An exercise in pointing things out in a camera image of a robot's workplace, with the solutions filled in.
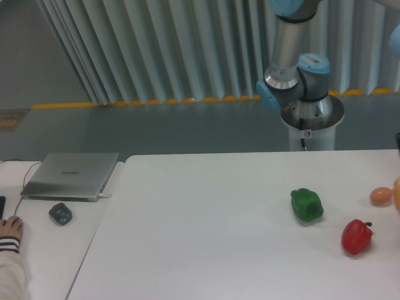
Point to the black phone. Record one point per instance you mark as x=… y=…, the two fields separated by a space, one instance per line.
x=2 y=206

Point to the brown egg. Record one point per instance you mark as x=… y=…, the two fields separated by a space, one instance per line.
x=381 y=196

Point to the silver closed laptop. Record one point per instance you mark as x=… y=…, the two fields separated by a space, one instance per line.
x=71 y=176

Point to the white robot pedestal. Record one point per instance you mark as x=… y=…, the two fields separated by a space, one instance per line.
x=312 y=125

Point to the orange yellow fruit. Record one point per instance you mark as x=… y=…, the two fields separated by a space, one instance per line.
x=396 y=193

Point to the beige sleeved forearm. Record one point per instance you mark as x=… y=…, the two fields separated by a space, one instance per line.
x=13 y=271

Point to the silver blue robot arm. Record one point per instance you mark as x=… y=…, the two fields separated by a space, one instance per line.
x=322 y=46

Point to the person's hand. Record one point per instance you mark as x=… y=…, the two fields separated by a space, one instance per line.
x=11 y=231

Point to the green bell pepper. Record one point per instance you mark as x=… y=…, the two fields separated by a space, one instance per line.
x=306 y=204

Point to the red bell pepper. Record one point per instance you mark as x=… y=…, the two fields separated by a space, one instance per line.
x=356 y=236

